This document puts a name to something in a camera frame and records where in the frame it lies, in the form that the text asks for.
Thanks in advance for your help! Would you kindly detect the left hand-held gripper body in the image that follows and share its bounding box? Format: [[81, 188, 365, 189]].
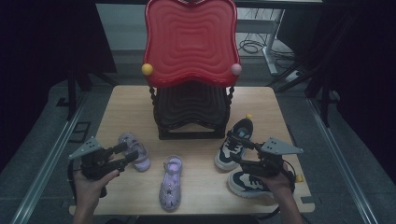
[[68, 136, 126, 182]]

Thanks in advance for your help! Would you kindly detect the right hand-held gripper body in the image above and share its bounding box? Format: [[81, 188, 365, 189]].
[[240, 136, 304, 180]]

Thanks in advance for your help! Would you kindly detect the purple sandal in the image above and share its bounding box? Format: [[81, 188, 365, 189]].
[[158, 154, 184, 213], [118, 132, 151, 173]]

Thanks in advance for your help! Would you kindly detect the navy and white sneaker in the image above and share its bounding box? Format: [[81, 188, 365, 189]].
[[214, 113, 255, 172], [227, 169, 304, 200]]

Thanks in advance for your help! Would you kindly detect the red and black shoe rack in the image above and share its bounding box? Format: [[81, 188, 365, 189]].
[[141, 0, 243, 141]]

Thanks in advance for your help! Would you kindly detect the person's left hand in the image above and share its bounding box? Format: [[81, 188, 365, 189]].
[[73, 169, 120, 208]]

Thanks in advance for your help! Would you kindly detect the person's right hand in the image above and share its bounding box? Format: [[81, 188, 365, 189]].
[[260, 170, 296, 203]]

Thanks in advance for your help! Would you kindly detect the black metal stand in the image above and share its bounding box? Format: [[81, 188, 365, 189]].
[[55, 65, 120, 122]]

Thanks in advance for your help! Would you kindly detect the black tripod stand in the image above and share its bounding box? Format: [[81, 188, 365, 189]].
[[265, 55, 340, 129]]

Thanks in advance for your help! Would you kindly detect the white power strip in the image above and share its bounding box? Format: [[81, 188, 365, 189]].
[[284, 69, 304, 83]]

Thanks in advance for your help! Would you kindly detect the dark curtain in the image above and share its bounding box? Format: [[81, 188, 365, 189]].
[[0, 0, 118, 172], [276, 0, 396, 185]]

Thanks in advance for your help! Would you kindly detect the metal floor rail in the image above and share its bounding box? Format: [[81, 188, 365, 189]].
[[10, 92, 90, 224], [306, 97, 379, 224]]

